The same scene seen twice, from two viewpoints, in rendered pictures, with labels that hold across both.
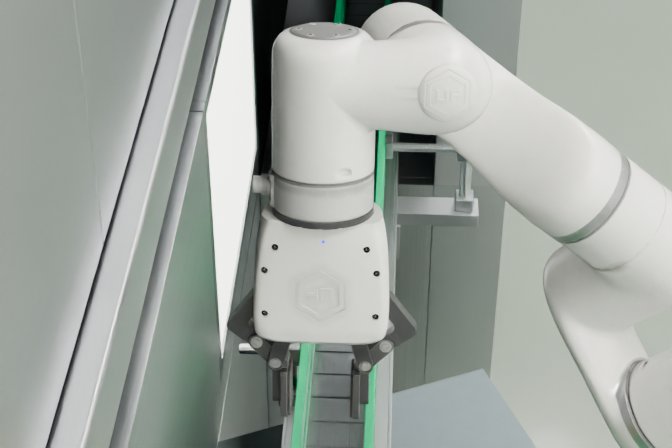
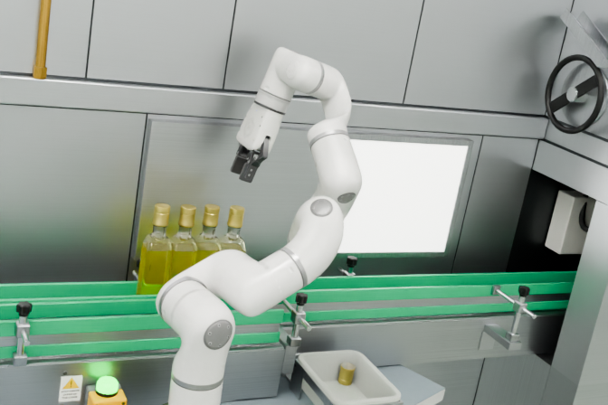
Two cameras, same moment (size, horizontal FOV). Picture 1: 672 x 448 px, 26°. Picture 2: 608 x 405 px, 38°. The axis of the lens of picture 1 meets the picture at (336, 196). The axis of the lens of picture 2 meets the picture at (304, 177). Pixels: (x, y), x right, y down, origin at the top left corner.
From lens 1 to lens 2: 1.71 m
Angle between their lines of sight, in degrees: 56
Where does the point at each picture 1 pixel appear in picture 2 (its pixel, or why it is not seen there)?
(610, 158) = (331, 125)
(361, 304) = (252, 134)
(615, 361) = not seen: hidden behind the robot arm
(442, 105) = (289, 71)
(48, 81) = (200, 4)
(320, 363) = not seen: hidden behind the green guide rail
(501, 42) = (595, 296)
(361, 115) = (277, 70)
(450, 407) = (412, 381)
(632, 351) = not seen: hidden behind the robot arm
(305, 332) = (242, 139)
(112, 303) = (202, 90)
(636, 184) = (333, 137)
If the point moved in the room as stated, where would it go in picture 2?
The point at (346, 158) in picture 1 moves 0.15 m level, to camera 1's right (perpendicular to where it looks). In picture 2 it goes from (269, 83) to (300, 99)
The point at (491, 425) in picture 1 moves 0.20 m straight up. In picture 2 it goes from (413, 392) to (430, 319)
